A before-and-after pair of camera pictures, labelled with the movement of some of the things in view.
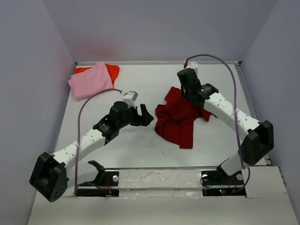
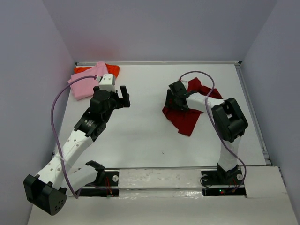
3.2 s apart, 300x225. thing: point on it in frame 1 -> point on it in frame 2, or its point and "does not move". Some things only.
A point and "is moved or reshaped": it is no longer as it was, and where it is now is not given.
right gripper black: [182, 91] -> [169, 96]
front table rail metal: [202, 167] does not move
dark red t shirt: [175, 120] is moved or reshaped
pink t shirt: [88, 82] does not move
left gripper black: [142, 120] -> [124, 100]
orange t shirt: [113, 71] does not move
